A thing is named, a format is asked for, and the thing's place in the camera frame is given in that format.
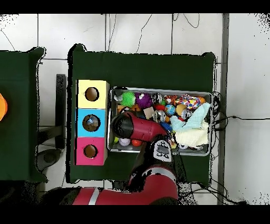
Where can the green spiky rubber ball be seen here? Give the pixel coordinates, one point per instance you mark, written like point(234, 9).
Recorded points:
point(127, 99)

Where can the neighbouring green covered table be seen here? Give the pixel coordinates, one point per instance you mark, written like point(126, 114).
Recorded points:
point(16, 126)

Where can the shallow clear mesh bin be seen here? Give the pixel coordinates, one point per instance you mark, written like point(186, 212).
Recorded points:
point(168, 91)

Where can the dark green tablecloth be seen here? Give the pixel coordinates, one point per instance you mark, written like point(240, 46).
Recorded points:
point(147, 69)

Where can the mint green waffle cloth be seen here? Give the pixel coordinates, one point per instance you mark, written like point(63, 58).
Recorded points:
point(196, 117)

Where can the small red ball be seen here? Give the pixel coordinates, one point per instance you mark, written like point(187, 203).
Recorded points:
point(136, 143)

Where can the orange round object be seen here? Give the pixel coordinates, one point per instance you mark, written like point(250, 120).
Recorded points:
point(2, 107)

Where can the crumpled polka dot cloth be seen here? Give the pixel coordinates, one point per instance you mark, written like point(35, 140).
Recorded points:
point(189, 101)

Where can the blue globe ball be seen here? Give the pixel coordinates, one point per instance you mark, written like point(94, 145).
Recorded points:
point(170, 109)

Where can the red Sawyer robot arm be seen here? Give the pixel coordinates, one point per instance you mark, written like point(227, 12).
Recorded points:
point(143, 129)

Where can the purple monster toy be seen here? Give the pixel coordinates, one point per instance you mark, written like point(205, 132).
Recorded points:
point(143, 100)

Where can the wooden box with three holes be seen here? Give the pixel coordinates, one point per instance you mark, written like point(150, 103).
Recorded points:
point(101, 131)

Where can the white baseball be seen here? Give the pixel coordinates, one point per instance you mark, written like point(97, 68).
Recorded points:
point(124, 142)

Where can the small wooden cube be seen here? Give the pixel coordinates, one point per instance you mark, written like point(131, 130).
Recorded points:
point(149, 112)

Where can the cream waffle cloth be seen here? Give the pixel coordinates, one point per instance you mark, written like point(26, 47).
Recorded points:
point(192, 137)

